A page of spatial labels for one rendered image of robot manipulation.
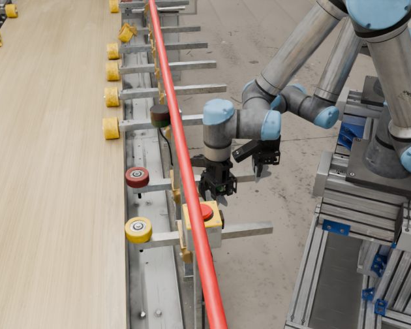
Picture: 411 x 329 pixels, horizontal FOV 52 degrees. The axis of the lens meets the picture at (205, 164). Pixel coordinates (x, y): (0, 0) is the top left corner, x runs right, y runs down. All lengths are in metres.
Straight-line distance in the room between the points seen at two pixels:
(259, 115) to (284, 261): 1.44
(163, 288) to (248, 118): 0.70
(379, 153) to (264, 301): 1.15
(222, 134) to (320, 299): 1.15
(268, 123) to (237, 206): 1.65
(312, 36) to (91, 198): 0.82
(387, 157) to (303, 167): 1.77
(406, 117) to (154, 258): 0.95
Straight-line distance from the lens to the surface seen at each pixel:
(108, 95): 1.84
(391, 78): 1.04
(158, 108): 1.29
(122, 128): 1.64
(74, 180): 1.50
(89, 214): 1.36
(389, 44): 1.00
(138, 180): 1.44
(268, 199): 2.74
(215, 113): 1.03
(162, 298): 1.47
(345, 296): 2.07
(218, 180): 1.14
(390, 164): 1.32
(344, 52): 1.36
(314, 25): 1.09
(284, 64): 1.12
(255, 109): 1.08
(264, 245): 2.46
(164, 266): 1.55
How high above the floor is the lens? 1.82
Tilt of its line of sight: 37 degrees down
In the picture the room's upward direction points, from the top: straight up
